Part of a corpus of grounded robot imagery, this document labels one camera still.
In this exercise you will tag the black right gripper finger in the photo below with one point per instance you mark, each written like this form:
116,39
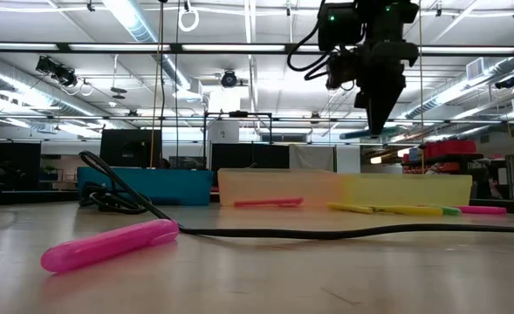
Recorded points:
381,100

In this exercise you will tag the yellow highlighter marker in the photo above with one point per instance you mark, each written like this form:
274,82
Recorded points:
348,208
409,210

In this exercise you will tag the green highlighter marker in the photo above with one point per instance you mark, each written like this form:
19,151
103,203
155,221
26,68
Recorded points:
452,211

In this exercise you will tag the pink highlighter marker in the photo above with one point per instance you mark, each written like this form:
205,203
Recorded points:
481,210
108,244
269,202

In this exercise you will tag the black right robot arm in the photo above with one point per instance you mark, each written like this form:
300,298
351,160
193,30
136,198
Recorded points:
387,22

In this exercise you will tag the red storage bin shelf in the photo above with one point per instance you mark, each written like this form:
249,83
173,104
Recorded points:
450,148

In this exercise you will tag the grey fabric panel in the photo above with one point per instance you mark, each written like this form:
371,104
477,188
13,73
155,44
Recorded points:
311,159

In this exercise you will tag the yellow translucent plastic bin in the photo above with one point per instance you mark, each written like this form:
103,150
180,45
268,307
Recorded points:
405,189

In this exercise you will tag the black partition panel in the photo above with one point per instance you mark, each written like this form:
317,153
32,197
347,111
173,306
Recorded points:
274,157

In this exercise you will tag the black ceiling spotlight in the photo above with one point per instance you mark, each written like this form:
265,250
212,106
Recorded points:
60,72
505,83
229,79

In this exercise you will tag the orange translucent plastic bin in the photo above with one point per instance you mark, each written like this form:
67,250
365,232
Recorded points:
274,183

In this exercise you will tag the black overhead light bar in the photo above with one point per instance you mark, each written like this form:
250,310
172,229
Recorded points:
239,48

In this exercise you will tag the blue plastic bin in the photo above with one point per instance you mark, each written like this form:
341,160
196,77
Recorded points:
173,185

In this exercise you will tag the large black monitor screen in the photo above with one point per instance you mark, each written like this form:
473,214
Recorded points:
130,148

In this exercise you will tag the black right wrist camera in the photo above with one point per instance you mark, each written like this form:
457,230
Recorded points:
341,26

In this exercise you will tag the silver ceiling air duct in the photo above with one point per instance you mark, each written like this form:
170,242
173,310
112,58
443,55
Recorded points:
457,89
139,26
29,93

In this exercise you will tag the black neighbouring rig frame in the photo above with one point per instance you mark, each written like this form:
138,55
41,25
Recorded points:
239,114

